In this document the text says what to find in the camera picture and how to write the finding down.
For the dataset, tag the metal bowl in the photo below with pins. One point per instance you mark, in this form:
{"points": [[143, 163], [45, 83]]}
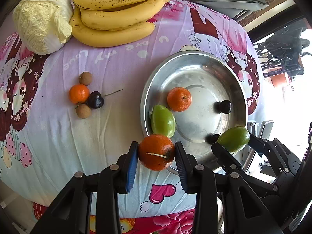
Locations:
{"points": [[195, 78]]}

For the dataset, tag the brown longan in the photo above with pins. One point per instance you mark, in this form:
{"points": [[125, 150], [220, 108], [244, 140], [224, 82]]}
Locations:
{"points": [[85, 78], [83, 111]]}

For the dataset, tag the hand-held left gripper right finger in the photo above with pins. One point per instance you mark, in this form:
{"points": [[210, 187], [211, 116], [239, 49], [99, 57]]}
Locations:
{"points": [[181, 168]]}

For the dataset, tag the orange pot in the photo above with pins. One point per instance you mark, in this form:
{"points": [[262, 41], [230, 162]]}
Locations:
{"points": [[280, 79]]}

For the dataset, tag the large green fruit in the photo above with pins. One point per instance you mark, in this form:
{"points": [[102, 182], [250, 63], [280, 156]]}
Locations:
{"points": [[162, 120]]}

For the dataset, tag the large orange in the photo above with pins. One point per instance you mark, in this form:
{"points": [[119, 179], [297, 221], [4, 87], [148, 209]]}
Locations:
{"points": [[179, 99]]}

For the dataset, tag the grey metal frame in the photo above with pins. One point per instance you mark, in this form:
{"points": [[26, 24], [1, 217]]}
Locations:
{"points": [[265, 128]]}

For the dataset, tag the napa cabbage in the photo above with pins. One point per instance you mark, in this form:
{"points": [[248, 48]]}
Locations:
{"points": [[41, 22]]}

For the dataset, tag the dark cherry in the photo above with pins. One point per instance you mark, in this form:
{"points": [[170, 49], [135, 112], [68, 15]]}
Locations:
{"points": [[95, 99], [223, 106], [212, 138]]}

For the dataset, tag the small green fruit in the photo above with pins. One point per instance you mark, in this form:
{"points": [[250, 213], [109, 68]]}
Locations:
{"points": [[233, 139]]}

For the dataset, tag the grey seat cushion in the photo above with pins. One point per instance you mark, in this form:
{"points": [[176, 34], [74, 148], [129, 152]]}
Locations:
{"points": [[231, 13]]}

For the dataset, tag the cartoon printed blanket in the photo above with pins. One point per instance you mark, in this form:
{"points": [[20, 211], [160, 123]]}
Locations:
{"points": [[61, 136]]}

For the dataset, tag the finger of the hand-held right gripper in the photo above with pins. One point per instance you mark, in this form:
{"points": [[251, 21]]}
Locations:
{"points": [[220, 152], [257, 145]]}

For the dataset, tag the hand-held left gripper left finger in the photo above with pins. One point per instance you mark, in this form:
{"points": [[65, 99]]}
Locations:
{"points": [[131, 165]]}

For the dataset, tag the small orange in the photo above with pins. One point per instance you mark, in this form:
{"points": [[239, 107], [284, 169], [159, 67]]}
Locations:
{"points": [[78, 93]]}

